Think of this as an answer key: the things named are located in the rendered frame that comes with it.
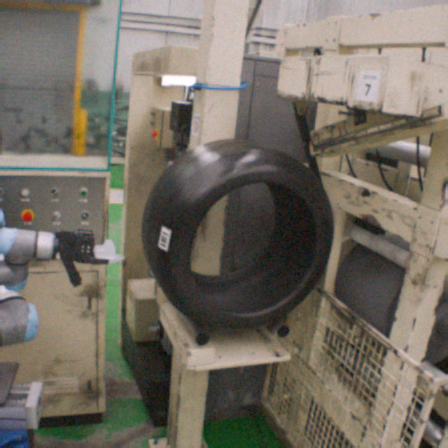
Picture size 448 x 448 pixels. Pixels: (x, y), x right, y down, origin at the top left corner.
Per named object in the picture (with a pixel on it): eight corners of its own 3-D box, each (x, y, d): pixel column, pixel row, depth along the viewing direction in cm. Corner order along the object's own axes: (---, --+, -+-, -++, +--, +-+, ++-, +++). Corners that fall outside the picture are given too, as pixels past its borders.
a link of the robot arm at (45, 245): (36, 261, 130) (36, 251, 138) (52, 263, 132) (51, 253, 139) (38, 236, 129) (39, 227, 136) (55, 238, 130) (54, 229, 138)
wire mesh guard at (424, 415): (260, 401, 216) (282, 259, 197) (263, 400, 216) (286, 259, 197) (372, 560, 135) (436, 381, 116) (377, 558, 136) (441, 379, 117)
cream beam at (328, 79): (274, 97, 170) (279, 56, 166) (333, 104, 179) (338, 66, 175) (380, 113, 116) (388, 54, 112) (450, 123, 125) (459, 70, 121)
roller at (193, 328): (167, 289, 177) (179, 286, 178) (169, 299, 179) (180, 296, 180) (195, 335, 146) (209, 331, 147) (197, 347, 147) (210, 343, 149)
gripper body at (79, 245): (97, 238, 135) (55, 233, 130) (93, 266, 137) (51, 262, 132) (95, 230, 142) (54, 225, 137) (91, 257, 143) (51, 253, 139)
